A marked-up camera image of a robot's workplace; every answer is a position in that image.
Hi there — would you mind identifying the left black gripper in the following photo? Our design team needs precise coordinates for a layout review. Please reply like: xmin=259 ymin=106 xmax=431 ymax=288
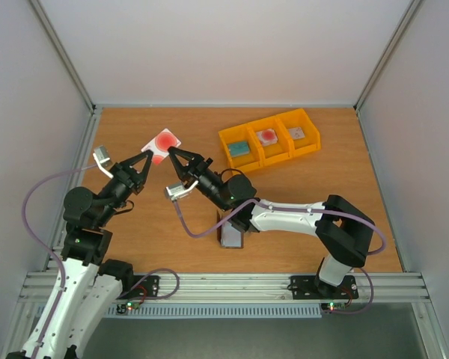
xmin=96 ymin=149 xmax=153 ymax=227

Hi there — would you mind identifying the red circle white card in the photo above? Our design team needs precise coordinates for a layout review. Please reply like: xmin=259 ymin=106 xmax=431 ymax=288
xmin=141 ymin=129 xmax=181 ymax=165

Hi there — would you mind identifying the brown leather card holder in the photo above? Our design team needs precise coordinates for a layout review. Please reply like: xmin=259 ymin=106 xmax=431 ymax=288
xmin=217 ymin=215 xmax=248 ymax=249

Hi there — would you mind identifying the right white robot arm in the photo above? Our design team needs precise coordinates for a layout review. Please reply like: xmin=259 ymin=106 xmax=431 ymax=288
xmin=167 ymin=147 xmax=377 ymax=297

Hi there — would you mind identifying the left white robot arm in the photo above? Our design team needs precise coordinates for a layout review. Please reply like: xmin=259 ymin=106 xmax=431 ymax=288
xmin=7 ymin=150 xmax=153 ymax=358

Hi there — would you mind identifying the teal card stack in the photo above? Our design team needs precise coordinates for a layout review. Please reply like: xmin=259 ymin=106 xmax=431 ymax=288
xmin=227 ymin=141 xmax=250 ymax=158

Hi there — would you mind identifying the red circle card stack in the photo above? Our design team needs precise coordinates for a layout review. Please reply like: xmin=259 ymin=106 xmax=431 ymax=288
xmin=256 ymin=129 xmax=278 ymax=147

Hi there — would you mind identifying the grey white card stack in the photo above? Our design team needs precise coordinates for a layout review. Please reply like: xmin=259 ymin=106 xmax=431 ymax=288
xmin=287 ymin=126 xmax=305 ymax=141

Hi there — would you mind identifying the yellow three-compartment bin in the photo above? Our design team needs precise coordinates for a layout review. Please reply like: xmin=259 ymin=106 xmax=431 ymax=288
xmin=219 ymin=108 xmax=321 ymax=172

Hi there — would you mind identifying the left circuit board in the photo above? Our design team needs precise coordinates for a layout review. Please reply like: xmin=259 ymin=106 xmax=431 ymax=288
xmin=115 ymin=301 xmax=141 ymax=315

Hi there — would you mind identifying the circuit board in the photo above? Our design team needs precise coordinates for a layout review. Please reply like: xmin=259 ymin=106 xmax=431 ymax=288
xmin=321 ymin=301 xmax=347 ymax=313
xmin=115 ymin=301 xmax=141 ymax=315

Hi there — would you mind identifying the right circuit board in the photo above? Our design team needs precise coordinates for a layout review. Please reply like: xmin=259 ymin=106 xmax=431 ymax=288
xmin=321 ymin=301 xmax=347 ymax=313

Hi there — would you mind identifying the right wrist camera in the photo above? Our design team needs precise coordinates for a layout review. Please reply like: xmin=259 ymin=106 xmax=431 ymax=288
xmin=164 ymin=181 xmax=198 ymax=202

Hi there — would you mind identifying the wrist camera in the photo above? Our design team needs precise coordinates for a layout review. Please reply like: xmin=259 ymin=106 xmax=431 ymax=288
xmin=92 ymin=145 xmax=113 ymax=179
xmin=164 ymin=181 xmax=198 ymax=202

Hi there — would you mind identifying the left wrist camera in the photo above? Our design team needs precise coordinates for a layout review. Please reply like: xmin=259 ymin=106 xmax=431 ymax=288
xmin=92 ymin=145 xmax=113 ymax=179

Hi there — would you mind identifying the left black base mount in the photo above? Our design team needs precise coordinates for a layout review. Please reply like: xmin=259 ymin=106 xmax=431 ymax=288
xmin=117 ymin=274 xmax=160 ymax=301

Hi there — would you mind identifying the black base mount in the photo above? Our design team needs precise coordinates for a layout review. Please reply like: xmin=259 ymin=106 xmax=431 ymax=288
xmin=287 ymin=275 xmax=359 ymax=300
xmin=117 ymin=274 xmax=160 ymax=301

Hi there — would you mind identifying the aluminium front rail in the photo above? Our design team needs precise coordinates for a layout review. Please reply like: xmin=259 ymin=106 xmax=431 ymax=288
xmin=19 ymin=271 xmax=430 ymax=304

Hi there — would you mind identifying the grey slotted cable duct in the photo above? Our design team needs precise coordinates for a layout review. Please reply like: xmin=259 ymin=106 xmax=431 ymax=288
xmin=104 ymin=303 xmax=322 ymax=320

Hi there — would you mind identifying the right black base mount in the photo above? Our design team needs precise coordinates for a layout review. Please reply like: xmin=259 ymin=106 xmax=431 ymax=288
xmin=287 ymin=275 xmax=359 ymax=300

